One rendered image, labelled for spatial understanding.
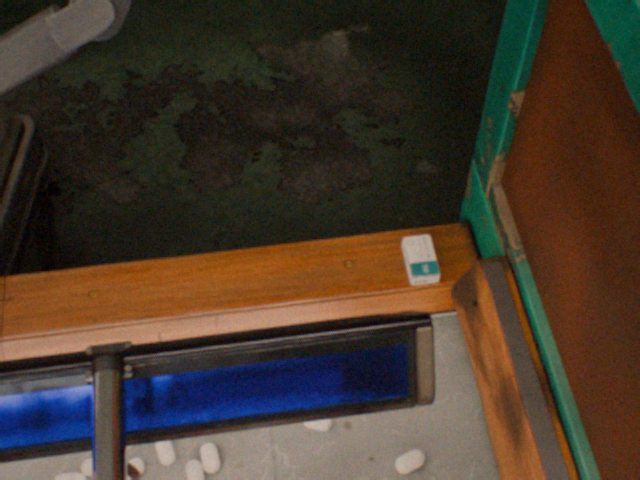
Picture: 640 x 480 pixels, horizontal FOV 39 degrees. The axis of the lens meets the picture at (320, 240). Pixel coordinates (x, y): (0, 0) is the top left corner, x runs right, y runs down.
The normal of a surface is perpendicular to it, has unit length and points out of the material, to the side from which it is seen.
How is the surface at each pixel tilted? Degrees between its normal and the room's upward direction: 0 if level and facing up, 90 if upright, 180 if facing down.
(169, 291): 0
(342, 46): 0
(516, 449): 66
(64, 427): 58
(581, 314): 90
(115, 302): 0
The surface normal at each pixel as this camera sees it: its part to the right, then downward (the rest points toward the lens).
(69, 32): 0.17, 0.30
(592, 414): -0.99, 0.11
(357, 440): 0.00, -0.58
